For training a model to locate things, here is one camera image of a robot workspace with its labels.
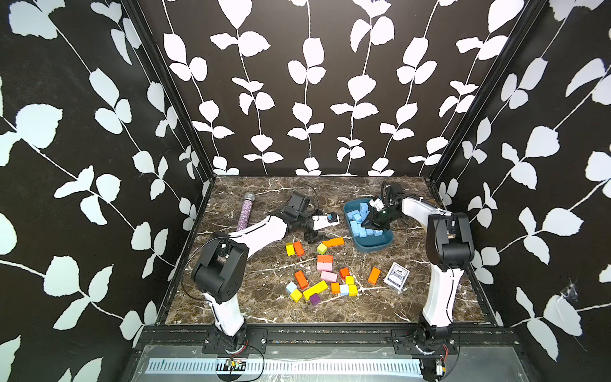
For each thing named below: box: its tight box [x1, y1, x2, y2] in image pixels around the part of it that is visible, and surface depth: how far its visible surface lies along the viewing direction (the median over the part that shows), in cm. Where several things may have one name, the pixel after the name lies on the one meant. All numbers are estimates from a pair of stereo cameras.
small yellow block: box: [290, 288, 303, 304], surface depth 83 cm
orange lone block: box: [367, 266, 382, 285], surface depth 90 cm
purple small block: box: [310, 292, 321, 307], surface depth 83 cm
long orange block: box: [322, 237, 345, 248], surface depth 100 cm
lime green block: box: [316, 242, 328, 255], surface depth 95 cm
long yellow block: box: [302, 280, 329, 301], surface depth 86 cm
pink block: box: [320, 270, 339, 283], surface depth 90 cm
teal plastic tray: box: [343, 198, 394, 253], surface depth 100 cm
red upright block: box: [292, 241, 305, 258], surface depth 96 cm
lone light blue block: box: [346, 206, 371, 225], surface depth 106 cm
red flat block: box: [316, 254, 334, 263], surface depth 94 cm
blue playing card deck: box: [383, 261, 411, 292], surface depth 88 cm
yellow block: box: [285, 241, 296, 257], surface depth 95 cm
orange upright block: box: [294, 270, 309, 289], surface depth 87 cm
